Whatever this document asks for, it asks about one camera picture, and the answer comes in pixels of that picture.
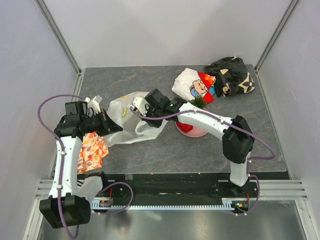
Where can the white cartoon print cloth bag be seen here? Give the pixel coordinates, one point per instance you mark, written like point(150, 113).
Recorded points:
point(191, 84)

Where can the aluminium frame post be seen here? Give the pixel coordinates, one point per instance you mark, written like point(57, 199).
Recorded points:
point(277, 33)
point(46, 13)

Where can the red fake bell pepper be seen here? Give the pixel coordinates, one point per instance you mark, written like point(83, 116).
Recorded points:
point(185, 128)

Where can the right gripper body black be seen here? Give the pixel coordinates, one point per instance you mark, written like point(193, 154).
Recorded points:
point(151, 112)

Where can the fake pineapple green crown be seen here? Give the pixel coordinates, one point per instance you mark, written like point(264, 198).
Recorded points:
point(199, 102)

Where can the orange floral cloth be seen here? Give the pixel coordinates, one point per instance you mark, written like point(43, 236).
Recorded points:
point(94, 149)

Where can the grey slotted cable duct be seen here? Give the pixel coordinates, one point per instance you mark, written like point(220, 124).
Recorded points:
point(99, 204)

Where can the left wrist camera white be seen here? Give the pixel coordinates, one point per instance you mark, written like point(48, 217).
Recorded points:
point(93, 104)

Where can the white plastic bag fruit print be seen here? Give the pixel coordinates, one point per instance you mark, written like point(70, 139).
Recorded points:
point(134, 129)

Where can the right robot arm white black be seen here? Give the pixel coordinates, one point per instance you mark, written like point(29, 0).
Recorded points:
point(234, 133)

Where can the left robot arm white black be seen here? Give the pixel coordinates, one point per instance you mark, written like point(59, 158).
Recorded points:
point(69, 204)

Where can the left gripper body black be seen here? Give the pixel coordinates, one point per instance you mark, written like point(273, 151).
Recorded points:
point(98, 123)

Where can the right aluminium frame post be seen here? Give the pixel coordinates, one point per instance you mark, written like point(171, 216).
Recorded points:
point(277, 33)

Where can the pink plate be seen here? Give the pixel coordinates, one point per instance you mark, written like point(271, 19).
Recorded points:
point(195, 133)

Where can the left aluminium frame post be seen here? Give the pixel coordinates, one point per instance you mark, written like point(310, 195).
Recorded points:
point(46, 13)

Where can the black beige patterned cloth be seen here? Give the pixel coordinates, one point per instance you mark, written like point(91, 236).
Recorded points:
point(231, 77)

